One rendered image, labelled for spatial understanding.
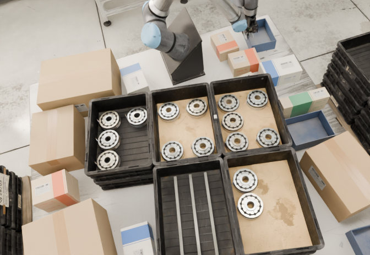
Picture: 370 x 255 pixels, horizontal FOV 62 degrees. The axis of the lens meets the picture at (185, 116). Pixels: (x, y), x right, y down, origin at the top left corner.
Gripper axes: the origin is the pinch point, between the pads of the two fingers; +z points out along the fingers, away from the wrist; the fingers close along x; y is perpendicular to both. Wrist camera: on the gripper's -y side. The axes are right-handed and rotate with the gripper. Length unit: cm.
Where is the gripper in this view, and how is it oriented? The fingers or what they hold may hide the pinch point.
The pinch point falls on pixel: (246, 36)
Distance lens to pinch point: 198.3
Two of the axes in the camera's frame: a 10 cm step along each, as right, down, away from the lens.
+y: 1.9, 8.3, -5.3
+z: 1.1, 5.2, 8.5
